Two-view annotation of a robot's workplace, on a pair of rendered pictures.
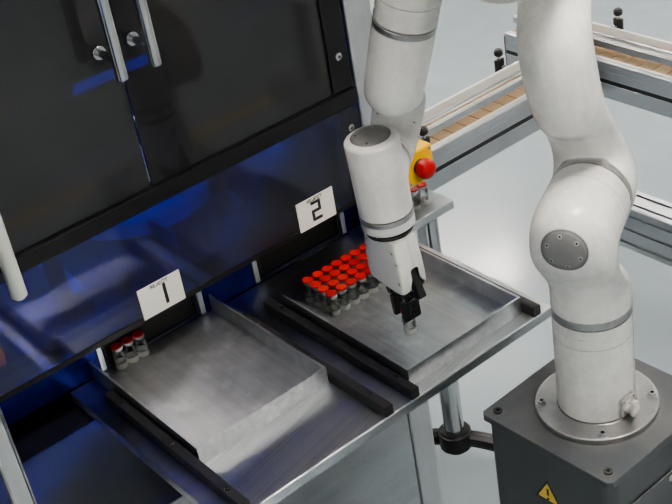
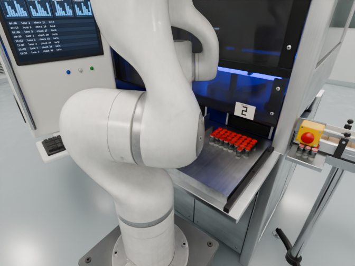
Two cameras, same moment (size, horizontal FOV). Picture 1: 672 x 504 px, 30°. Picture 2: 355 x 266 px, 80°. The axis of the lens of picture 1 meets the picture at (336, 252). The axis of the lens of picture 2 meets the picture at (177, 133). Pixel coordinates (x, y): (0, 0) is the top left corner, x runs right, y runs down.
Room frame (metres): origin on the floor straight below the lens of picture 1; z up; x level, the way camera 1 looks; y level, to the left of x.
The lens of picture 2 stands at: (1.48, -0.67, 1.39)
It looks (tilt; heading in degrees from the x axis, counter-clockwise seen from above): 31 degrees down; 73
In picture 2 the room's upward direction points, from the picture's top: straight up
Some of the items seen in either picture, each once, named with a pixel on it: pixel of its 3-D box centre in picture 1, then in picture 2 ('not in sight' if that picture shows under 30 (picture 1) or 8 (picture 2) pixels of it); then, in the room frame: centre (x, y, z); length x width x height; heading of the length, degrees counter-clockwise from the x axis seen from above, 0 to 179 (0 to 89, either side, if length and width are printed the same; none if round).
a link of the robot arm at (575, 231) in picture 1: (582, 252); (123, 153); (1.47, -0.34, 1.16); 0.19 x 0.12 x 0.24; 151
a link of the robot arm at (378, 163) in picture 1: (378, 171); (178, 65); (1.66, -0.09, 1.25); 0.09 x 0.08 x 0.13; 159
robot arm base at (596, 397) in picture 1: (594, 357); (148, 229); (1.50, -0.36, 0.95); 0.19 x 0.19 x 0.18
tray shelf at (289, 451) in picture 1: (311, 353); (188, 142); (1.75, 0.07, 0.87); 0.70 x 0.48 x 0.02; 124
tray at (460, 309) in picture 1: (399, 304); (217, 157); (1.81, -0.09, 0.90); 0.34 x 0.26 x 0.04; 34
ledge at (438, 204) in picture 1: (407, 206); (306, 155); (2.19, -0.16, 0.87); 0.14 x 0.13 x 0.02; 34
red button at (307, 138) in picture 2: (424, 168); (307, 137); (2.11, -0.19, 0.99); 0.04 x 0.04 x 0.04; 34
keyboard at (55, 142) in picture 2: not in sight; (85, 133); (1.29, 0.39, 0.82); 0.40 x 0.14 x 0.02; 23
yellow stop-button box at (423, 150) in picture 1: (408, 161); (310, 132); (2.14, -0.17, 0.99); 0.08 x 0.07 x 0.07; 34
